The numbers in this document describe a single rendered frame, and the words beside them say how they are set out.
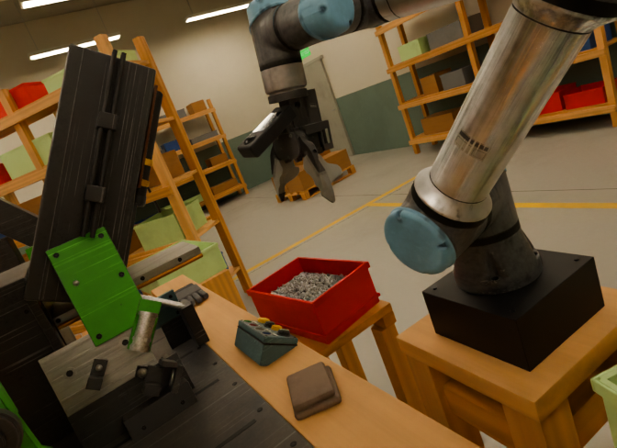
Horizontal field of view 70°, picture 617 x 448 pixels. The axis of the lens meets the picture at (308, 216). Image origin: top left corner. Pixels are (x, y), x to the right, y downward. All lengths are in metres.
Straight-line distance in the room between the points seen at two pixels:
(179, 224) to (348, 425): 3.02
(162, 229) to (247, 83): 7.70
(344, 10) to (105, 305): 0.70
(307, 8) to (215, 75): 10.09
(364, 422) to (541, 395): 0.26
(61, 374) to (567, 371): 0.88
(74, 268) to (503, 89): 0.81
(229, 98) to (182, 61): 1.27
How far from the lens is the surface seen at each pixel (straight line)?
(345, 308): 1.14
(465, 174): 0.60
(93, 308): 0.97
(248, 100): 10.93
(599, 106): 5.70
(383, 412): 0.72
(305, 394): 0.76
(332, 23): 0.69
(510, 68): 0.54
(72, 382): 1.00
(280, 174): 0.83
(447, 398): 0.99
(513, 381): 0.79
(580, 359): 0.83
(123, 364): 0.99
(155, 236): 3.74
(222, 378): 0.98
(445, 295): 0.86
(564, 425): 0.84
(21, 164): 4.40
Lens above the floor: 1.35
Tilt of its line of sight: 13 degrees down
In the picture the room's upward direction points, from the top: 21 degrees counter-clockwise
